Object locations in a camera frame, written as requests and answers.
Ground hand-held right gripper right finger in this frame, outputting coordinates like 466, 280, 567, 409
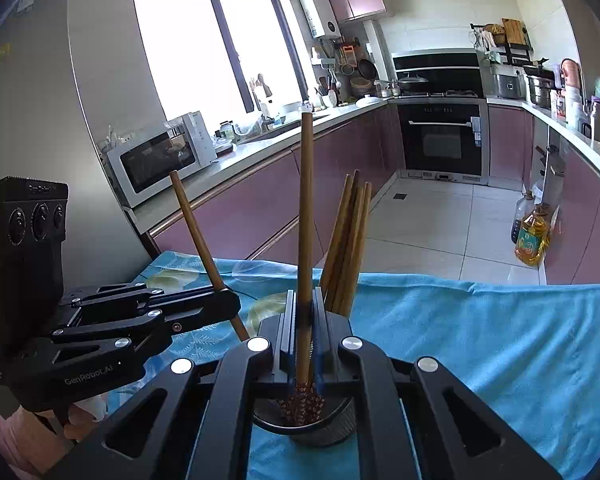
310, 287, 563, 480

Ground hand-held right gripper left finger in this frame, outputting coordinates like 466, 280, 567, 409
45, 290, 301, 480

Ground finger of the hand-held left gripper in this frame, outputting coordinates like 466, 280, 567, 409
50, 308, 241, 368
60, 282, 242, 318

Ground single floral-tipped chopstick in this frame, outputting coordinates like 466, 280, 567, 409
169, 170, 251, 342
295, 111, 315, 396

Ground set of wooden chopsticks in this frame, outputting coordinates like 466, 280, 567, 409
275, 169, 373, 426

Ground black mesh holder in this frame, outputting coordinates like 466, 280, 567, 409
252, 287, 357, 448

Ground person's left hand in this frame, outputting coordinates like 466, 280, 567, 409
0, 392, 106, 478

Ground pink base cabinets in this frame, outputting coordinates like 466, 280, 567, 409
147, 100, 600, 286

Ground blue floral tablecloth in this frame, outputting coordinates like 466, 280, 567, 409
97, 250, 600, 480

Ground white microwave oven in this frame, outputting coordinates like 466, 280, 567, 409
102, 111, 218, 209

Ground grey refrigerator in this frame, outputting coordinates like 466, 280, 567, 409
0, 0, 156, 281

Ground large kitchen window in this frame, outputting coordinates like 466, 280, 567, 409
132, 0, 306, 123

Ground black built-in oven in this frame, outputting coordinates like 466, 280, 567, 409
397, 102, 483, 177

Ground yellow cooking oil bottle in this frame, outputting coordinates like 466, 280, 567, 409
515, 204, 552, 267

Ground clear plastic bottle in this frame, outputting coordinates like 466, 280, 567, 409
511, 192, 537, 245

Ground wok with lid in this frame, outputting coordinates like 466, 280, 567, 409
397, 72, 430, 93

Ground black range hood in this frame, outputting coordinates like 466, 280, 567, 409
391, 51, 482, 92

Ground white water heater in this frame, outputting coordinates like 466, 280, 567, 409
300, 0, 342, 40

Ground silver rice cooker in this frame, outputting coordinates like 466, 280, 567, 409
495, 72, 526, 100

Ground steel stock pot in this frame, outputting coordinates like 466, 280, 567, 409
526, 74, 555, 108

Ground wooden cutting board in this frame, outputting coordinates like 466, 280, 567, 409
501, 18, 523, 46

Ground pink kettle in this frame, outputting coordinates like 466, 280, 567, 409
560, 58, 583, 92

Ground black wall rack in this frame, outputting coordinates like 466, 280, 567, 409
470, 19, 535, 66

